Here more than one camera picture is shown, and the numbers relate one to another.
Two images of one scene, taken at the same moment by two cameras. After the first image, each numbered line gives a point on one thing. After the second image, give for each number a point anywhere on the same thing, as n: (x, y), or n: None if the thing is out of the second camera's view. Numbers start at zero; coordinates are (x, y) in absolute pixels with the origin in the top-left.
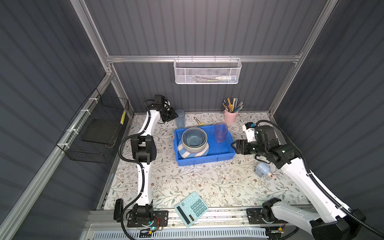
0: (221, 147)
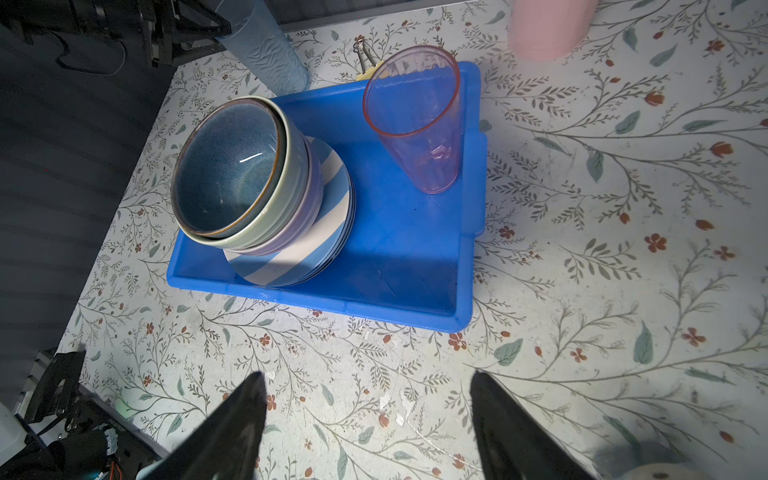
0: (412, 256)
